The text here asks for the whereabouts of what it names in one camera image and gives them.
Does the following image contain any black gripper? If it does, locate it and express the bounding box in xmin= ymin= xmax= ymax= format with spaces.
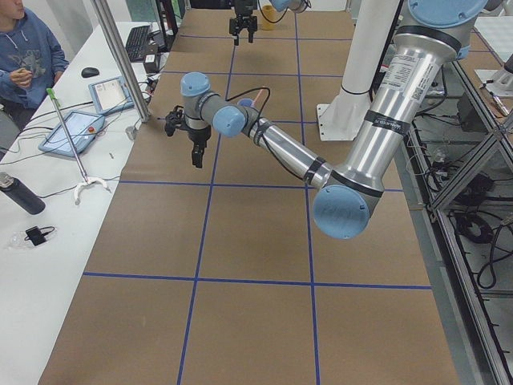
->
xmin=164 ymin=105 xmax=212 ymax=168
xmin=229 ymin=0 xmax=257 ymax=45

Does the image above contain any light blue plastic cup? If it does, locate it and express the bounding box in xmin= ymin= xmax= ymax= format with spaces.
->
xmin=237 ymin=98 xmax=255 ymax=108

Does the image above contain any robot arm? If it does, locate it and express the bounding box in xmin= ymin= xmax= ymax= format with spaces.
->
xmin=164 ymin=1 xmax=495 ymax=239
xmin=228 ymin=0 xmax=311 ymax=47

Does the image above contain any tan wooden cup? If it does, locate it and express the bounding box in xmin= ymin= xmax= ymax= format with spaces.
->
xmin=261 ymin=5 xmax=276 ymax=30

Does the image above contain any blue teach pendant far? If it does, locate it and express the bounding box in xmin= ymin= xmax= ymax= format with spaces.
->
xmin=88 ymin=76 xmax=134 ymax=116

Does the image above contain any blue teach pendant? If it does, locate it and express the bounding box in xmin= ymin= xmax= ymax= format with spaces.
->
xmin=88 ymin=76 xmax=134 ymax=116
xmin=38 ymin=110 xmax=105 ymax=157

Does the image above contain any black keyboard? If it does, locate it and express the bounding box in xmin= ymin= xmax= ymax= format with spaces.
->
xmin=125 ymin=25 xmax=151 ymax=63

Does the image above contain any blue teach pendant near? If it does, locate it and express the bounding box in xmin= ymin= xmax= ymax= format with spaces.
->
xmin=38 ymin=110 xmax=105 ymax=157

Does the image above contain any black computer mouse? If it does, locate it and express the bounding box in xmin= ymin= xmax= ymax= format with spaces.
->
xmin=81 ymin=67 xmax=99 ymax=79

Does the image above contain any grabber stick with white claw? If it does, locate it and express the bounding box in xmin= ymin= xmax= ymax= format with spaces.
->
xmin=46 ymin=88 xmax=111 ymax=205

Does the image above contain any dark water bottle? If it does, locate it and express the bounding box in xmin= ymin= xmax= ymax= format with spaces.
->
xmin=1 ymin=172 xmax=46 ymax=215

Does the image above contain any small black device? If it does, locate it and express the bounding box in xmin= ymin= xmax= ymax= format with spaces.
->
xmin=25 ymin=226 xmax=55 ymax=246

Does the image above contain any person in blue hoodie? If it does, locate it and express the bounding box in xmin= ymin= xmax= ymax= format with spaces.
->
xmin=1 ymin=1 xmax=69 ymax=129

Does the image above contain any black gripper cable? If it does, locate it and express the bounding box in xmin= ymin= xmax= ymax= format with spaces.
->
xmin=226 ymin=87 xmax=272 ymax=117

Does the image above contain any aluminium frame post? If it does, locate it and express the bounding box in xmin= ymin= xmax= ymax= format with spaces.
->
xmin=91 ymin=0 xmax=150 ymax=123

